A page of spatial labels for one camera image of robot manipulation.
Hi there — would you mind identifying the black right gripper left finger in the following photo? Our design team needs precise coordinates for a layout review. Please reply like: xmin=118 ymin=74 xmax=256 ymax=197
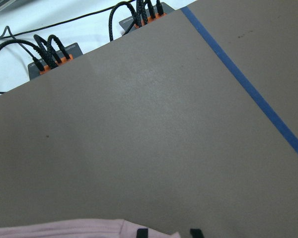
xmin=136 ymin=229 xmax=149 ymax=238

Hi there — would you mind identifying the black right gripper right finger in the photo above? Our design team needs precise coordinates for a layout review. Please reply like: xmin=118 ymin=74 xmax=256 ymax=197
xmin=190 ymin=229 xmax=204 ymax=238

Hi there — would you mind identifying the pink Snoopy t-shirt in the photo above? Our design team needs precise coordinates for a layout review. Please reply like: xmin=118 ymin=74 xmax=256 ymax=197
xmin=0 ymin=219 xmax=180 ymax=238

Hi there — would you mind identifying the grey hub with orange plugs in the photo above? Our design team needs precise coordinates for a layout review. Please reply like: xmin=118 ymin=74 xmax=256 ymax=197
xmin=28 ymin=43 xmax=83 ymax=80

